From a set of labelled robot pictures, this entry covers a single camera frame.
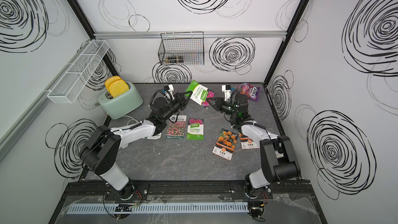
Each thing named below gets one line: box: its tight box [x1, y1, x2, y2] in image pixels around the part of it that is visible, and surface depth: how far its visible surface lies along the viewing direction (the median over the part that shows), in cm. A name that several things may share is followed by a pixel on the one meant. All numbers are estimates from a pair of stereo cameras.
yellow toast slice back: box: [104, 75, 122, 93], surface depth 93 cm
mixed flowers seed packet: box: [165, 115, 187, 140], surface depth 96 cm
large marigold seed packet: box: [212, 128, 239, 161], surface depth 91 cm
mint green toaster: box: [97, 81, 144, 120], surface depth 96 cm
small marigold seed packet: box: [238, 132, 260, 149], surface depth 91 cm
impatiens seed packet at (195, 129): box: [186, 118, 205, 140], surface depth 96 cm
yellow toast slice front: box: [108, 79, 130, 98], surface depth 93 cm
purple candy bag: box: [235, 82, 261, 102], surface depth 117 cm
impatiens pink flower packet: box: [185, 79, 216, 109], surface depth 82 cm
